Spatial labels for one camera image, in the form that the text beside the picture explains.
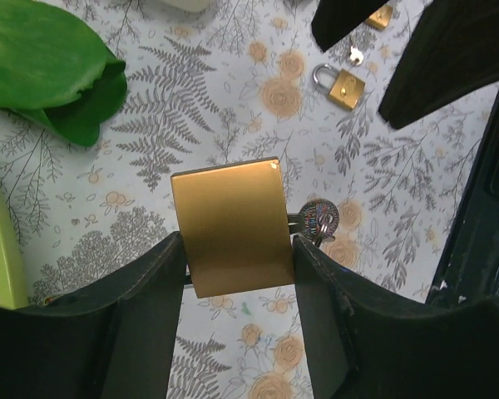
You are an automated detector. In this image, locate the floral table mat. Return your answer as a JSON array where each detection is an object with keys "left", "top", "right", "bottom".
[{"left": 0, "top": 1, "right": 499, "bottom": 398}]

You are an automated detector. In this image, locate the bok choy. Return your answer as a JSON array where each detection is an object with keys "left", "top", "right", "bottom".
[{"left": 0, "top": 1, "right": 127, "bottom": 146}]

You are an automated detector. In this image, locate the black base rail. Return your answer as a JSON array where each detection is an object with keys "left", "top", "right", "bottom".
[{"left": 426, "top": 92, "right": 499, "bottom": 308}]

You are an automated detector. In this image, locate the green plastic basket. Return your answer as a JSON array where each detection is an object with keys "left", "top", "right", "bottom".
[{"left": 0, "top": 189, "right": 28, "bottom": 309}]

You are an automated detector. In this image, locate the small silver key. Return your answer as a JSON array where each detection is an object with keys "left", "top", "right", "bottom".
[{"left": 348, "top": 40, "right": 364, "bottom": 67}]

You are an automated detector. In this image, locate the tiny brass padlock with key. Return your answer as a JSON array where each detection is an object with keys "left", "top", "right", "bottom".
[{"left": 364, "top": 4, "right": 393, "bottom": 31}]

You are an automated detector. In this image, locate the small brass padlock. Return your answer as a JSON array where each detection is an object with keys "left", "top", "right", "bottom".
[{"left": 312, "top": 64, "right": 365, "bottom": 111}]

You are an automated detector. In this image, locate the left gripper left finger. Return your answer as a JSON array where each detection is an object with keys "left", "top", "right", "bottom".
[{"left": 0, "top": 233, "right": 186, "bottom": 398}]

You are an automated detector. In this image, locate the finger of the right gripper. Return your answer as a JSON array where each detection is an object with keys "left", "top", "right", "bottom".
[
  {"left": 311, "top": 0, "right": 387, "bottom": 52},
  {"left": 378, "top": 1, "right": 499, "bottom": 129}
]

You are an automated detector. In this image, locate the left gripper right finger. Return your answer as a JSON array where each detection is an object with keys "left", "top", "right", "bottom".
[{"left": 293, "top": 236, "right": 499, "bottom": 398}]

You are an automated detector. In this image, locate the brass padlock long shackle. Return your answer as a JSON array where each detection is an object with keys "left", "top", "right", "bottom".
[{"left": 169, "top": 156, "right": 340, "bottom": 299}]

